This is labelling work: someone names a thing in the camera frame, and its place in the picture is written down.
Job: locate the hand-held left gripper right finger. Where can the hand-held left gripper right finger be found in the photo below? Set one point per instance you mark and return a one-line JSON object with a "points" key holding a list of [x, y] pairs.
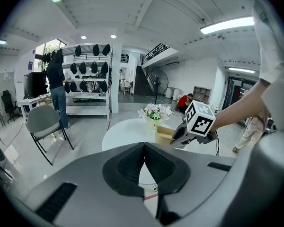
{"points": [[198, 174]]}

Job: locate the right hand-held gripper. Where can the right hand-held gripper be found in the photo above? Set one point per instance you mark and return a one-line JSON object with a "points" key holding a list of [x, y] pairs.
{"points": [[200, 122]]}

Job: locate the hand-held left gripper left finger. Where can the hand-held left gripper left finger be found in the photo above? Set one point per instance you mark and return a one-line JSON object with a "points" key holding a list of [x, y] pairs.
{"points": [[90, 193]]}

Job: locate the cardboard box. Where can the cardboard box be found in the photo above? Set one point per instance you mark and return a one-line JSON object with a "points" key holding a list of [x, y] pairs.
{"points": [[163, 136]]}

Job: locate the person's right forearm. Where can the person's right forearm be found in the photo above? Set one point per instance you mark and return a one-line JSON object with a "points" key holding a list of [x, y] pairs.
{"points": [[239, 105]]}

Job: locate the pink flowers in white pot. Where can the pink flowers in white pot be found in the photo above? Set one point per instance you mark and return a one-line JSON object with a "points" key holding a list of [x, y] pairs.
{"points": [[155, 113]]}

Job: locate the white bin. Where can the white bin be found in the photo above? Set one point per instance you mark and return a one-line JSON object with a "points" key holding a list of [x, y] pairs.
{"points": [[175, 94]]}

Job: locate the grey cubby shelf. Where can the grey cubby shelf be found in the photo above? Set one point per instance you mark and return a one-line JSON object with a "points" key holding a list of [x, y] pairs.
{"points": [[201, 93]]}

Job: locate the round white table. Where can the round white table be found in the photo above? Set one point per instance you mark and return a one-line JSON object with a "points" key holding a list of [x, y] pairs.
{"points": [[123, 136]]}

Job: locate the black floor fan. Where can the black floor fan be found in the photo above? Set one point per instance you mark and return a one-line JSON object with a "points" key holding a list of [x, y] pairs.
{"points": [[159, 80]]}

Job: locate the dark staircase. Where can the dark staircase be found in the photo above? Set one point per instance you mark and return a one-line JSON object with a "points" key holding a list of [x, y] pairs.
{"points": [[142, 81]]}

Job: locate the white shelf rack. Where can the white shelf rack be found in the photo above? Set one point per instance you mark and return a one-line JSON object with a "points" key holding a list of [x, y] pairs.
{"points": [[90, 107]]}

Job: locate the grey chair with black legs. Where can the grey chair with black legs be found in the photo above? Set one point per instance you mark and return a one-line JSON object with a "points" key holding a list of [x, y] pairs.
{"points": [[41, 120]]}

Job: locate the white desk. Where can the white desk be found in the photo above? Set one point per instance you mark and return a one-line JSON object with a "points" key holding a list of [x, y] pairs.
{"points": [[29, 103]]}

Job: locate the rows of black bags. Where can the rows of black bags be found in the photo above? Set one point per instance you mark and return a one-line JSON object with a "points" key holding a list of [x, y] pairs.
{"points": [[90, 67]]}

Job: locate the person's white shirt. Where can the person's white shirt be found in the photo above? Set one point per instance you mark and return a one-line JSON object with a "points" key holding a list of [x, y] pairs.
{"points": [[274, 63]]}

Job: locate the black office chair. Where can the black office chair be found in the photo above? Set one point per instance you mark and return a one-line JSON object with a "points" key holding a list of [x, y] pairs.
{"points": [[9, 104]]}

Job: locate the round ceiling downlight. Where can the round ceiling downlight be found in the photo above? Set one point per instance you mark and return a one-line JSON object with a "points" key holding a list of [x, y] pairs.
{"points": [[83, 37], [113, 36]]}

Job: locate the black monitor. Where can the black monitor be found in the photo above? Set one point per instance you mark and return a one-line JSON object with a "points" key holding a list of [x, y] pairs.
{"points": [[34, 84]]}

